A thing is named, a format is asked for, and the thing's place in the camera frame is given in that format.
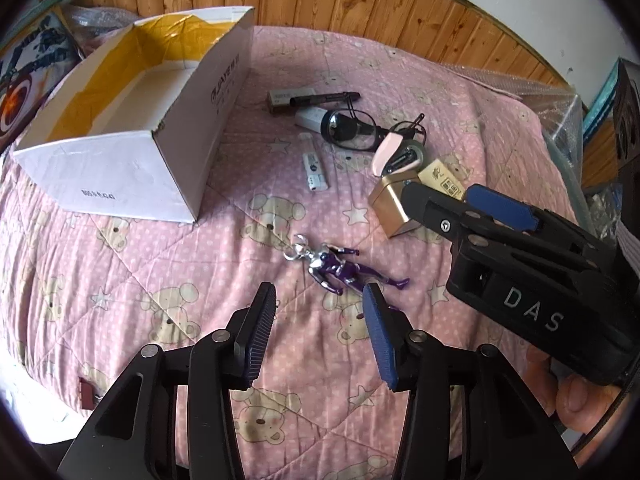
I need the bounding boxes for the gold metal box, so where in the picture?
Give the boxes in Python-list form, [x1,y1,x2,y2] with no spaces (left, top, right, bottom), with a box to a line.
[369,172,427,239]

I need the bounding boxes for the pink stapler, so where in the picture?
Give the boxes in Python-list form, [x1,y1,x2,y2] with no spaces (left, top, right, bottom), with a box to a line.
[372,132,425,177]

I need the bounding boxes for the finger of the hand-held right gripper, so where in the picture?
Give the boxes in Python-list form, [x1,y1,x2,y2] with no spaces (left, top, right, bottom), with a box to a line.
[401,182,502,247]
[465,183,547,234]

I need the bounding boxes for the white tube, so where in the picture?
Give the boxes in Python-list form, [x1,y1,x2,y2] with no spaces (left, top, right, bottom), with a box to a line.
[298,132,331,194]

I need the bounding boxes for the black framed glasses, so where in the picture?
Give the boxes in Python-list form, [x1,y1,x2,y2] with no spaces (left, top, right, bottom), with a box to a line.
[320,101,429,154]

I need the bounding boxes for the black pen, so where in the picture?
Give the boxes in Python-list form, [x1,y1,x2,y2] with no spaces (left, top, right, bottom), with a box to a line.
[290,91,361,107]

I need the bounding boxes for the colourful robot poster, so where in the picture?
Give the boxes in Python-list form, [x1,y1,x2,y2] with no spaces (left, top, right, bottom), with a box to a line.
[0,7,85,155]

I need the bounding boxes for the small grey white box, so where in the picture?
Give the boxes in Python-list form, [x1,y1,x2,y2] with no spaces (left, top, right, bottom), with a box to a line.
[295,107,333,131]

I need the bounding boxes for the blue framed board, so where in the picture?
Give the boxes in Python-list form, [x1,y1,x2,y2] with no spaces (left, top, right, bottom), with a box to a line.
[582,57,625,137]

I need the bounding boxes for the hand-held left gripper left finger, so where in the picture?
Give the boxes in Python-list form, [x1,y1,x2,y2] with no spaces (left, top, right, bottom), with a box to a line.
[57,282,278,480]

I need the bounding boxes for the person's right hand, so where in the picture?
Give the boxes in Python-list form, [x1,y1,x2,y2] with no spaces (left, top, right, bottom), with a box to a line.
[524,344,622,434]

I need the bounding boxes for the yellow tissue packet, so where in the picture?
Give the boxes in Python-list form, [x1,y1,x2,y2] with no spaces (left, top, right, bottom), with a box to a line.
[417,158,469,202]

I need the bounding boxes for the white cardboard box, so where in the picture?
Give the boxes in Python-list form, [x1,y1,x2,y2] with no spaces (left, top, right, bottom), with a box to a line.
[12,6,256,225]

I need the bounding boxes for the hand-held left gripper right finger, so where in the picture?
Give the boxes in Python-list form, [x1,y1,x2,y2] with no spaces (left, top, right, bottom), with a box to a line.
[362,282,576,480]

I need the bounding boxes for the pink bear print quilt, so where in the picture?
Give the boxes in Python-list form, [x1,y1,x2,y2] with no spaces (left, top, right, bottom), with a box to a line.
[0,25,583,480]

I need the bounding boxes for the clear plastic bag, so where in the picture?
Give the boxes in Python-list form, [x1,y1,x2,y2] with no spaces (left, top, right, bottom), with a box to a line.
[64,4,137,57]

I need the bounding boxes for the grey tape roll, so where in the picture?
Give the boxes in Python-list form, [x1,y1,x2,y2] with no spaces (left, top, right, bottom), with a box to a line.
[403,141,428,168]

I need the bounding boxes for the small brown carton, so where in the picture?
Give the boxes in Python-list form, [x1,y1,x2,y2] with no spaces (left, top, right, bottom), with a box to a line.
[267,90,317,115]

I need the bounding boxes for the purple silver action figure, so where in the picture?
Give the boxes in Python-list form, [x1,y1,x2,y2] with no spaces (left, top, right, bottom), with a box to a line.
[284,234,411,296]

